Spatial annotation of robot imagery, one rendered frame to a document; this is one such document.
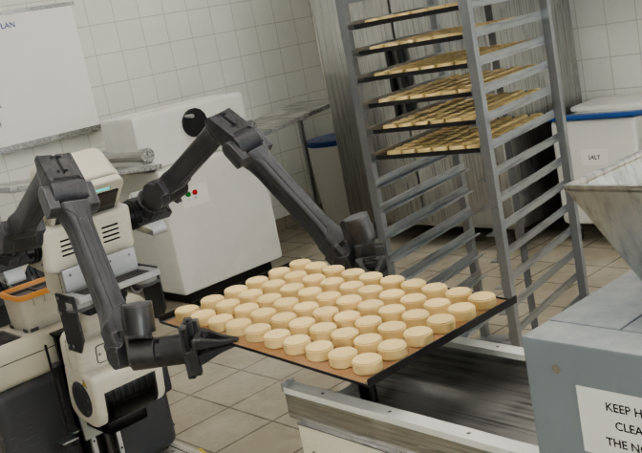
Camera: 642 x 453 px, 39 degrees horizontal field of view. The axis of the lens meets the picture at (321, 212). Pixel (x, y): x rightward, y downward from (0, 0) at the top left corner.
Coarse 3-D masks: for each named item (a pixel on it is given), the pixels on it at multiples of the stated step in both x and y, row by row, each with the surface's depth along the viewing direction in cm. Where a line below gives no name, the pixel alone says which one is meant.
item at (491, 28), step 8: (520, 16) 311; (528, 16) 317; (536, 16) 322; (488, 24) 292; (496, 24) 296; (504, 24) 301; (512, 24) 306; (520, 24) 311; (480, 32) 287; (488, 32) 292
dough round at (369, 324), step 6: (360, 318) 165; (366, 318) 164; (372, 318) 164; (378, 318) 164; (354, 324) 164; (360, 324) 162; (366, 324) 162; (372, 324) 162; (378, 324) 162; (360, 330) 162; (366, 330) 162; (372, 330) 162
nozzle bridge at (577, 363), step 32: (608, 288) 103; (640, 288) 101; (576, 320) 95; (608, 320) 93; (640, 320) 92; (544, 352) 92; (576, 352) 89; (608, 352) 86; (640, 352) 84; (544, 384) 93; (576, 384) 90; (608, 384) 87; (640, 384) 84; (544, 416) 94; (576, 416) 91; (608, 416) 88; (640, 416) 85; (544, 448) 96; (576, 448) 92; (608, 448) 89; (640, 448) 86
